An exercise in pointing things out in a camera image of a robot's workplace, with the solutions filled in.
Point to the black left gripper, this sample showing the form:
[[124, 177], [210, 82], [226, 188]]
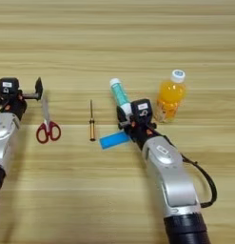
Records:
[[15, 101]]

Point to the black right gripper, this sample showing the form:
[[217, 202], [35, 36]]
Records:
[[141, 130]]

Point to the green and white glue stick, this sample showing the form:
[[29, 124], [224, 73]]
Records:
[[120, 94]]

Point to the blue rectangular eraser block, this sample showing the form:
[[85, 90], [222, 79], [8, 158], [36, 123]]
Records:
[[113, 140]]

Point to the orange juice bottle white cap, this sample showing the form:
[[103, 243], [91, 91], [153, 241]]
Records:
[[169, 95]]

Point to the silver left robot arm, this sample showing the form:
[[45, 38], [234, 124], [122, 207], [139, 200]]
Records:
[[4, 139]]

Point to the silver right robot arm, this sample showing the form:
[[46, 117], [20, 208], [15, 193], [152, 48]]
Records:
[[172, 178]]

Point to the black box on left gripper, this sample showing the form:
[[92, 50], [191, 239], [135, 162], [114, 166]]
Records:
[[8, 85]]

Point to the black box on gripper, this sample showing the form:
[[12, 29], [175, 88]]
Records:
[[141, 110], [8, 85]]

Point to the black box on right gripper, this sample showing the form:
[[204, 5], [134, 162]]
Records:
[[141, 110]]

